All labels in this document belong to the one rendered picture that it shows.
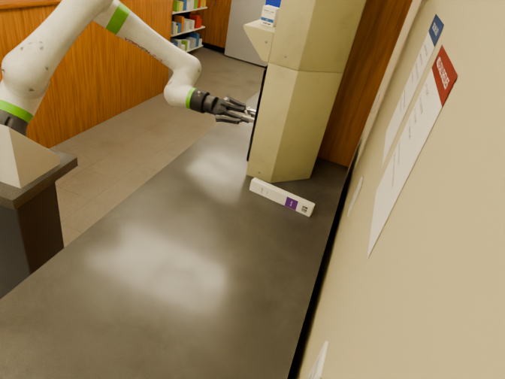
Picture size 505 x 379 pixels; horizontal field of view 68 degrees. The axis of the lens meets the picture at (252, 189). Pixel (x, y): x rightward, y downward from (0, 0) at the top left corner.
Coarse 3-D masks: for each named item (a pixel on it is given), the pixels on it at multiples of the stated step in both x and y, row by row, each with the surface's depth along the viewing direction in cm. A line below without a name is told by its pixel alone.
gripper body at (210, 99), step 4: (208, 96) 153; (212, 96) 154; (208, 100) 152; (212, 100) 152; (216, 100) 155; (220, 100) 155; (224, 100) 155; (204, 104) 153; (208, 104) 152; (212, 104) 152; (216, 104) 155; (204, 108) 154; (208, 108) 153; (212, 108) 154; (216, 108) 154; (208, 112) 155; (212, 112) 154; (216, 112) 153; (220, 112) 153; (224, 112) 153
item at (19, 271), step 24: (48, 192) 143; (0, 216) 133; (24, 216) 134; (48, 216) 148; (0, 240) 141; (24, 240) 138; (48, 240) 152; (0, 264) 149; (24, 264) 145; (0, 288) 159
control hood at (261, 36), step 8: (248, 24) 129; (256, 24) 132; (248, 32) 128; (256, 32) 127; (264, 32) 126; (272, 32) 126; (256, 40) 128; (264, 40) 127; (272, 40) 127; (256, 48) 130; (264, 48) 129; (264, 56) 130
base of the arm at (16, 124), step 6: (0, 114) 121; (6, 114) 122; (12, 114) 123; (0, 120) 120; (6, 120) 122; (12, 120) 123; (18, 120) 124; (24, 120) 126; (12, 126) 122; (18, 126) 124; (24, 126) 127; (24, 132) 127
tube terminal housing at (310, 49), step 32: (288, 0) 119; (320, 0) 117; (352, 0) 122; (288, 32) 124; (320, 32) 124; (352, 32) 129; (288, 64) 129; (320, 64) 131; (288, 96) 134; (320, 96) 139; (256, 128) 144; (288, 128) 142; (320, 128) 149; (256, 160) 152; (288, 160) 151
